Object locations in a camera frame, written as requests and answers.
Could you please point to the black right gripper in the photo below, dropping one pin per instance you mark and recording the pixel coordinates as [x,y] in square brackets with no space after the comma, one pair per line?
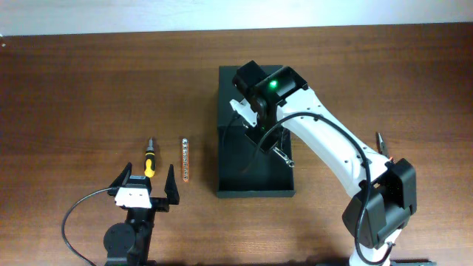
[268,143]

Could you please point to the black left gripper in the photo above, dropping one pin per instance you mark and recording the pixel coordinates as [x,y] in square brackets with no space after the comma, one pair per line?
[162,204]

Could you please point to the silver ring spanner wrench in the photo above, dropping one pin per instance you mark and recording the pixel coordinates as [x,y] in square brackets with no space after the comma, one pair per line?
[284,157]

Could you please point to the orange black handled pliers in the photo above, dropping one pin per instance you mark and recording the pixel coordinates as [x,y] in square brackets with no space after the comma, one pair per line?
[382,147]

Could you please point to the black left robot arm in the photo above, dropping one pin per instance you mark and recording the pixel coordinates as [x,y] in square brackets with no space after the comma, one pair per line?
[128,242]

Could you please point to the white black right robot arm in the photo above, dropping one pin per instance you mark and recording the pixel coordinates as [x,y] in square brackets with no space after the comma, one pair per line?
[383,191]

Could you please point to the yellow black screwdriver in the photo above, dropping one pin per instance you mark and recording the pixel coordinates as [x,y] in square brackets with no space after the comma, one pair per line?
[150,162]

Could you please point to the black open storage box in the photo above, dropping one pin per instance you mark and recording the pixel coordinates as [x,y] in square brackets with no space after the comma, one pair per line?
[239,175]

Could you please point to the orange socket bit rail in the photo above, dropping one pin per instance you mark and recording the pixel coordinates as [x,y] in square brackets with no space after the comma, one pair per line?
[185,171]

